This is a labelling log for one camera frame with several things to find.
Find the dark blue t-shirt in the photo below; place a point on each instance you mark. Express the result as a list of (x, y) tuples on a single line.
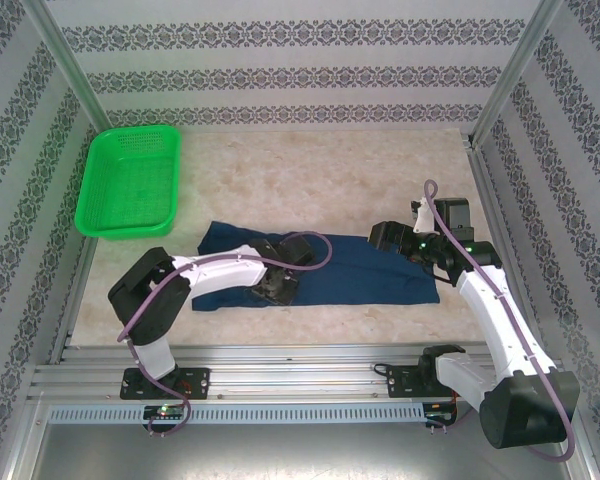
[(360, 280)]

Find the green plastic basket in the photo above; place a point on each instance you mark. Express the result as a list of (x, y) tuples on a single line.
[(130, 190)]

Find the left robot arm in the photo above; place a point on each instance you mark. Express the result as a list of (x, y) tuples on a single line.
[(145, 320)]

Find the grey metal sheet panel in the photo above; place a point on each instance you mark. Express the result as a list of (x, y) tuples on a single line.
[(300, 450)]

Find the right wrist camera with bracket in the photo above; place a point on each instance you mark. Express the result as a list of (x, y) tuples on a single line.
[(455, 215)]

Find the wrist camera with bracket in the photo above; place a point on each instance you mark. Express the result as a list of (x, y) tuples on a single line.
[(300, 249), (455, 215)]

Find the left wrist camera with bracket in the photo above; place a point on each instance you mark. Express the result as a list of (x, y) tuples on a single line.
[(300, 249)]

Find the aluminium side rail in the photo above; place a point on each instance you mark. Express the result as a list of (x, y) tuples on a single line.
[(480, 175), (77, 280)]

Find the aluminium mounting rail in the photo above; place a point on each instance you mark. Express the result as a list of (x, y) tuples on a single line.
[(290, 380)]

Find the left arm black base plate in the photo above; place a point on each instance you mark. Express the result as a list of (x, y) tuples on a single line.
[(195, 382)]

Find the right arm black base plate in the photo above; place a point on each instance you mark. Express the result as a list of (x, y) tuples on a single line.
[(400, 382)]

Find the aluminium frame post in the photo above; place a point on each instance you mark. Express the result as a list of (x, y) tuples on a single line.
[(80, 85), (510, 75)]

